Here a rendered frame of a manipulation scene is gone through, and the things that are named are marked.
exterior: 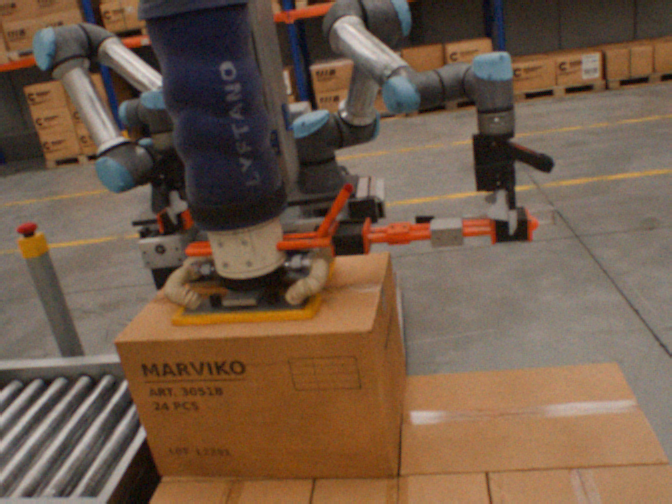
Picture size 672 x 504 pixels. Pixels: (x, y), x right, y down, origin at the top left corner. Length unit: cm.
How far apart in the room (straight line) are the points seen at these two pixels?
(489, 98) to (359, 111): 67
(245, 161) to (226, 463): 73
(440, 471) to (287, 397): 40
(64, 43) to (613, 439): 183
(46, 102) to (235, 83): 861
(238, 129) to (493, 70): 52
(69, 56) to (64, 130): 779
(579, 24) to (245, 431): 922
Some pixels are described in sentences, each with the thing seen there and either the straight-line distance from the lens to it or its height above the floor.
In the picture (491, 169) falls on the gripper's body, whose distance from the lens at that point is 128.
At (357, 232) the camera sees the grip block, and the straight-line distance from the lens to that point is 135.
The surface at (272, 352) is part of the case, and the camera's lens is 132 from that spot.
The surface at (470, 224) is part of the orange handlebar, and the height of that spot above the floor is 108.
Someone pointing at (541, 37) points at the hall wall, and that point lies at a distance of 1003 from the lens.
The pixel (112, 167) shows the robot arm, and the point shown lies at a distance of 189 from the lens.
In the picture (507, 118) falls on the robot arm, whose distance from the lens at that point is 126.
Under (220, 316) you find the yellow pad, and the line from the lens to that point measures 139.
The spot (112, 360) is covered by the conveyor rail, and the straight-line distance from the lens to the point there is 217.
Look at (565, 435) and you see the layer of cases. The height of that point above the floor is 54.
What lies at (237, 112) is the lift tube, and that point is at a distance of 128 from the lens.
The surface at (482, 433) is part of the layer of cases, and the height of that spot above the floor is 54.
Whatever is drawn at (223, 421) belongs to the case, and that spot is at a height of 72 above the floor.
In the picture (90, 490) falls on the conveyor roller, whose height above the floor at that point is 53.
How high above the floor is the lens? 156
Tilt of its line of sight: 22 degrees down
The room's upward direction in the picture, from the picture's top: 10 degrees counter-clockwise
